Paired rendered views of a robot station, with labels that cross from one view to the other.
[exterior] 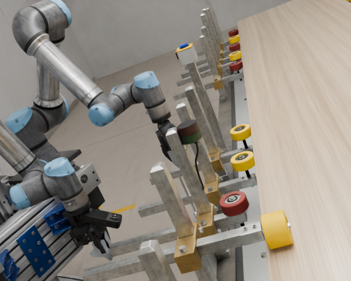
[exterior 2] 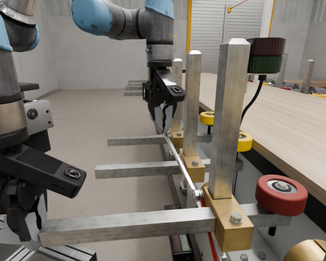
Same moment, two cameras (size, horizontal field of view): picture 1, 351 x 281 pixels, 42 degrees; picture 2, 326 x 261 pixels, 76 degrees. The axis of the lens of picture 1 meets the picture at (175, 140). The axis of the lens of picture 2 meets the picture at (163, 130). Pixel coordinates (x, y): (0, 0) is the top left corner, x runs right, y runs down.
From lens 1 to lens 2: 1.07 m
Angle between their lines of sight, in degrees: 20
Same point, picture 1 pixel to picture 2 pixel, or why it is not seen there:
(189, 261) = not seen: outside the picture
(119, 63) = (75, 85)
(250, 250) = not seen: hidden behind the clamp
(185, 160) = (237, 103)
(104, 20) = (74, 60)
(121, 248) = (65, 235)
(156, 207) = (120, 171)
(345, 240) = not seen: outside the picture
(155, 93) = (168, 26)
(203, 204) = (226, 185)
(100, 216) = (42, 167)
